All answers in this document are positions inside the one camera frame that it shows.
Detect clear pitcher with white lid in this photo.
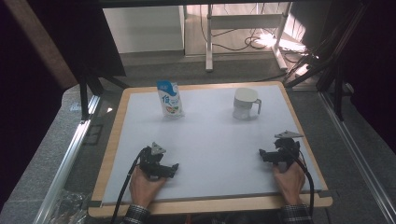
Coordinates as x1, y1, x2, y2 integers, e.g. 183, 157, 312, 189
232, 87, 262, 121

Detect white cabinet panel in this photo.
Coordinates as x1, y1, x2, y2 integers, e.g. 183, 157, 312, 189
102, 5, 187, 54

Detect black tripod stand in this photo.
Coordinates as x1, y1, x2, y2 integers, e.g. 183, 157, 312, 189
77, 69, 132, 121

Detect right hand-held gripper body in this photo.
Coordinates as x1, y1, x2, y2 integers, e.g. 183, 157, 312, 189
273, 130, 304, 170

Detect black floor cables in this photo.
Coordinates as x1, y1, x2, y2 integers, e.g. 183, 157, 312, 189
199, 4, 281, 53

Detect clear plastic bag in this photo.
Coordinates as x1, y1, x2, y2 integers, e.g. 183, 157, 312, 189
47, 189, 92, 224

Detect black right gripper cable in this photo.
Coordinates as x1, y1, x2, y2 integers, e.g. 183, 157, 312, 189
289, 152, 316, 217

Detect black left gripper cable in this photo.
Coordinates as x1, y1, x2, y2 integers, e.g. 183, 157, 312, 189
109, 147, 149, 224

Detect black metal stand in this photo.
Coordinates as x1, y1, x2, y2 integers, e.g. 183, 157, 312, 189
282, 0, 373, 123

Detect aluminium rail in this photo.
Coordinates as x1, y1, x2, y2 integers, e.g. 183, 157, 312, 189
32, 94, 102, 224
318, 91, 396, 220

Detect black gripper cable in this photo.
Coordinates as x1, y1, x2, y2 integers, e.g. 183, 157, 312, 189
109, 147, 149, 224
289, 152, 316, 217

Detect person's left hand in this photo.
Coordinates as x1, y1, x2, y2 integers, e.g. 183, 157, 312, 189
128, 168, 168, 209

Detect white metal desk frame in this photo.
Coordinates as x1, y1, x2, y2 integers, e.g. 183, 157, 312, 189
204, 2, 294, 73

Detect brown wooden beam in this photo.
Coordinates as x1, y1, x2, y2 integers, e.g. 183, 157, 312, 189
3, 0, 79, 91

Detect person's right hand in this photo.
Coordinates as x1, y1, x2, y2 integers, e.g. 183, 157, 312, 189
273, 161, 307, 206

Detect blue and white milk pouch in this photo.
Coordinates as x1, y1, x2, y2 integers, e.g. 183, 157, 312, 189
156, 79, 185, 119

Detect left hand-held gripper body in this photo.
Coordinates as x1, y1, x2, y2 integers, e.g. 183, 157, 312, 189
138, 141, 172, 182

